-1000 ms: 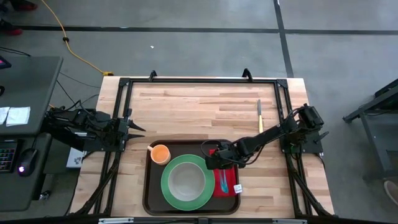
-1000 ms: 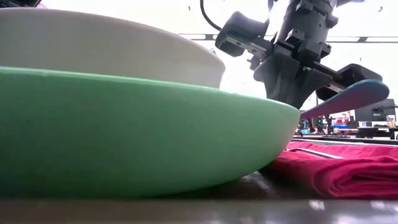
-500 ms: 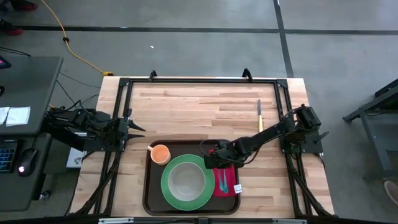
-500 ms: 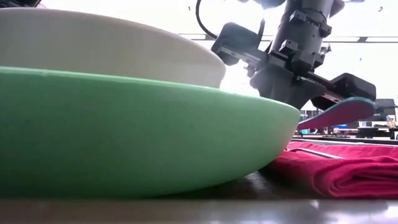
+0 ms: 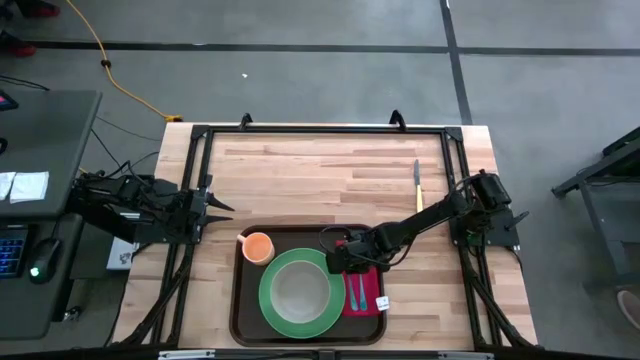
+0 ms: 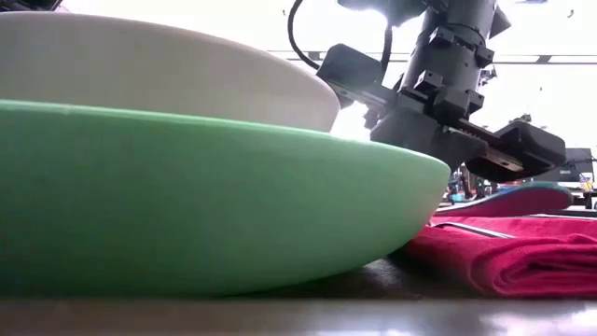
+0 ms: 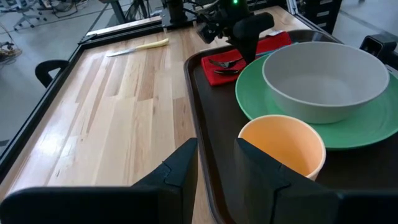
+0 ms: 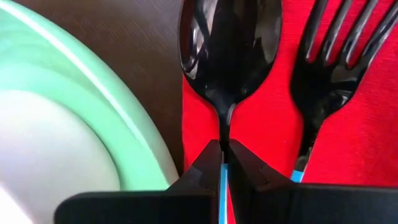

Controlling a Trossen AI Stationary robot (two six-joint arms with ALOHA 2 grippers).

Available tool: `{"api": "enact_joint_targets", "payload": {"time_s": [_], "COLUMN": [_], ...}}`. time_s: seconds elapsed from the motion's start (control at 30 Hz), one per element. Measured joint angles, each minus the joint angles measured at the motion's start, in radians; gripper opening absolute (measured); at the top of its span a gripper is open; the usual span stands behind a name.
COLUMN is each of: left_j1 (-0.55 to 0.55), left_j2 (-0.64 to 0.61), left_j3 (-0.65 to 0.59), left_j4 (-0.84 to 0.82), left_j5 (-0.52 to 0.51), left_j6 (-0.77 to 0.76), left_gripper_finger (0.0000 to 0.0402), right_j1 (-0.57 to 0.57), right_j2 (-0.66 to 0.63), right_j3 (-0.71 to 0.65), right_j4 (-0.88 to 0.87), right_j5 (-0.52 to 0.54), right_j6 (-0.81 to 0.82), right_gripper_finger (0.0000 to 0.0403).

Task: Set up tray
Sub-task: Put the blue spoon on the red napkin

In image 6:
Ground red cloth napkin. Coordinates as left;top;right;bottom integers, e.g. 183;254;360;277
402;214;597;301

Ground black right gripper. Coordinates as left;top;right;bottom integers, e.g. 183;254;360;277
316;25;569;184

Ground green plate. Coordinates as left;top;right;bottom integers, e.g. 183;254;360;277
0;98;452;299

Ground long linear ceiling light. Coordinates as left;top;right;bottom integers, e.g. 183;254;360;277
268;48;597;65

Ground black computer monitor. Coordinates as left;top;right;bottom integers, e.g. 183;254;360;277
565;147;595;184

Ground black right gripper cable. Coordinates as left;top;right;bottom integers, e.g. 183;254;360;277
286;0;394;72

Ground spoon with teal handle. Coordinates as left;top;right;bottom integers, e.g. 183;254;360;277
435;180;575;219

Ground white bowl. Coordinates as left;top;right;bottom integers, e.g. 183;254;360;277
0;10;342;134

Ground fork with teal handle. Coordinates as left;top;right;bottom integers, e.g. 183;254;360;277
427;219;518;240

